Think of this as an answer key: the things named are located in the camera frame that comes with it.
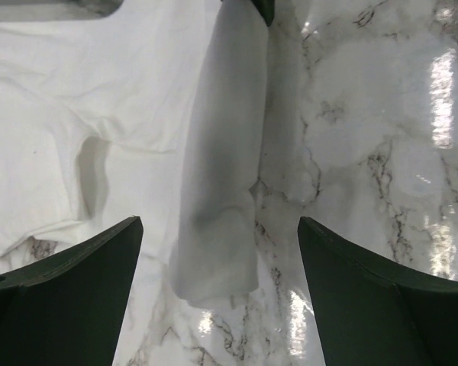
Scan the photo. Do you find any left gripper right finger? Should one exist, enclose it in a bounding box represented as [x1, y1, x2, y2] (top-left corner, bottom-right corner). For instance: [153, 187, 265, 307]
[298, 217, 458, 365]

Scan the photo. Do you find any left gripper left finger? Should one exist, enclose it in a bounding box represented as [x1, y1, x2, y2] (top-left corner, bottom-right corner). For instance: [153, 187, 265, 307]
[0, 217, 143, 366]

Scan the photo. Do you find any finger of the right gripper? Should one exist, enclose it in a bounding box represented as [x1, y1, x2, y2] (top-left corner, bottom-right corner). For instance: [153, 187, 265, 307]
[251, 0, 276, 26]

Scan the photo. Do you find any white printed t shirt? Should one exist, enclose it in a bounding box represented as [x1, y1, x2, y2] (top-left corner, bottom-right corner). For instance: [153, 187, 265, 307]
[0, 1, 270, 308]

